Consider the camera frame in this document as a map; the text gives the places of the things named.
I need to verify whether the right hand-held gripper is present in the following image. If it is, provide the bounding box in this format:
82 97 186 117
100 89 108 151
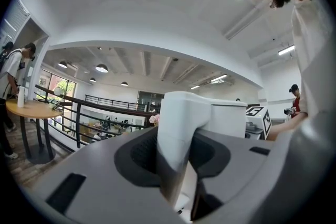
245 105 272 141

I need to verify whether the glass vase with pink flowers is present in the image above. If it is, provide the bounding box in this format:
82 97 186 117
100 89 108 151
149 113 161 127

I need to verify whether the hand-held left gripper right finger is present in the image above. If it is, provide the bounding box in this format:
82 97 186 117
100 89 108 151
188 112 334 224

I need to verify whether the black railing with wooden handrail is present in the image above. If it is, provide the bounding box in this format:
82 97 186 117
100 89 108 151
34 83 161 153

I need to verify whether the person's right forearm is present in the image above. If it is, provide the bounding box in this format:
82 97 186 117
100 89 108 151
267 112 308 141

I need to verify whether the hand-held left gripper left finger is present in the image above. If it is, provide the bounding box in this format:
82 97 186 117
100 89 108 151
33 126 186 224

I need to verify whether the round wooden table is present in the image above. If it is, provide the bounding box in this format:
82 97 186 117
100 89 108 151
5 99 65 165

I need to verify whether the black balcony railing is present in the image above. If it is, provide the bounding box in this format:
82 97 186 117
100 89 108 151
84 94 148 112

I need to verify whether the slim white jug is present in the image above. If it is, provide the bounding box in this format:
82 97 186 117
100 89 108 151
16 86 26 109

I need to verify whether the small potted plant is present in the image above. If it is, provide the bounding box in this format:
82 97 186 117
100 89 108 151
48 97 63 110

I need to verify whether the white electric kettle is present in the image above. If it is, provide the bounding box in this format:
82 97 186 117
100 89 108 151
157 91 248 209

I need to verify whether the person's white shirt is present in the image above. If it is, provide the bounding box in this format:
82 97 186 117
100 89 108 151
288 0 336 140

